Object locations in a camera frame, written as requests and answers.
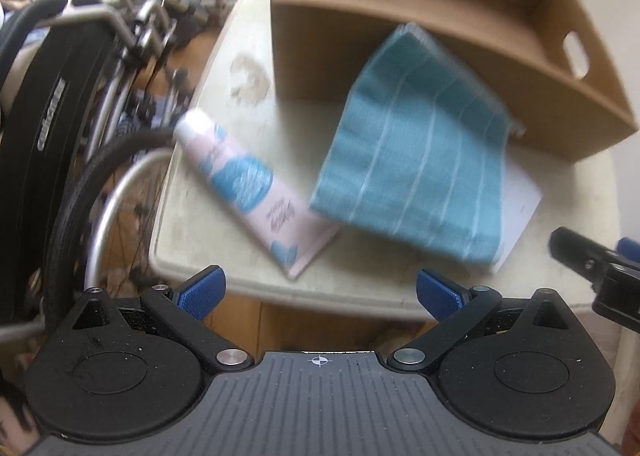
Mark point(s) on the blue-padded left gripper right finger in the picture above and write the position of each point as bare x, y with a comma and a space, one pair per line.
461, 314

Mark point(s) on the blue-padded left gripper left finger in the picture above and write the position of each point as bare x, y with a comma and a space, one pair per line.
180, 313

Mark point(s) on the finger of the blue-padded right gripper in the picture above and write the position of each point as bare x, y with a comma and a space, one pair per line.
584, 256
629, 248

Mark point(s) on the white small box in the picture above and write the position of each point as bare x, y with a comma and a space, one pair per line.
520, 199

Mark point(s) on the pink blue cream tube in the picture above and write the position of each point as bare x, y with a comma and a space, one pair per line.
278, 217

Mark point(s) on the teal striped cloth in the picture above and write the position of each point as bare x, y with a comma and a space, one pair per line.
418, 155

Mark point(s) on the black wheelchair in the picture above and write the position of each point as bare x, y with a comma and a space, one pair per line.
67, 106

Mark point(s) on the brown cardboard box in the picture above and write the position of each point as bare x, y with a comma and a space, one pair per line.
544, 59

